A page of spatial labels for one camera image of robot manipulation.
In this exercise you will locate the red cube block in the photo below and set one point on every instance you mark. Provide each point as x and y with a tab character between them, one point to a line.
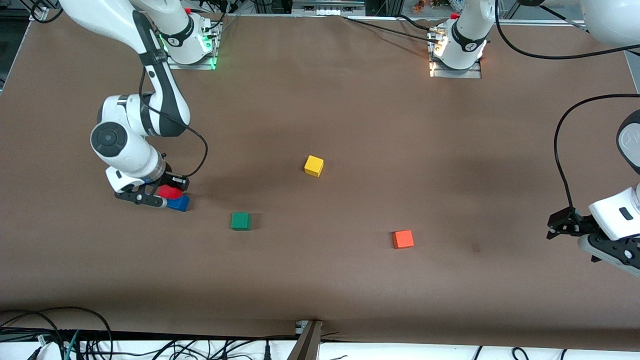
170	192

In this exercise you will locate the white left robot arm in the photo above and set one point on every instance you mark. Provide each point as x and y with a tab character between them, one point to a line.
467	35

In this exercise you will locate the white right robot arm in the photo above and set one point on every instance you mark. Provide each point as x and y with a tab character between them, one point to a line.
125	145

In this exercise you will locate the blue cube block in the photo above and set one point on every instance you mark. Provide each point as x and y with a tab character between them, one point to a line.
180	204

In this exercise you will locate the green cube block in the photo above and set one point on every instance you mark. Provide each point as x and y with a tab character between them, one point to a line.
240	221

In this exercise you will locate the yellow cube block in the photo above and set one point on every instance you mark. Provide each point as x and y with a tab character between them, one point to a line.
313	165

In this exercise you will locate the orange cube block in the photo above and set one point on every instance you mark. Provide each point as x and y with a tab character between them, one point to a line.
403	239

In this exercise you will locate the small metal table clamp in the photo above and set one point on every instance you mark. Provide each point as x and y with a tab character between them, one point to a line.
301	327

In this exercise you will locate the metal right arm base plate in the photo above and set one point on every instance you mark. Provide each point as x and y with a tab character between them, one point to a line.
172	66

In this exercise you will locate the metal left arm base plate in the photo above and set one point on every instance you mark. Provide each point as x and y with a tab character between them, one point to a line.
472	75

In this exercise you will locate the metal corner bracket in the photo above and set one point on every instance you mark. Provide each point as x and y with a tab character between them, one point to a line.
39	14

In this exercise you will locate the grey camera mount beam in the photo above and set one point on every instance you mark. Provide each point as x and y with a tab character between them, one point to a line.
306	347

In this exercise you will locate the aluminium rail section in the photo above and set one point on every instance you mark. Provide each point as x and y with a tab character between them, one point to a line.
327	7

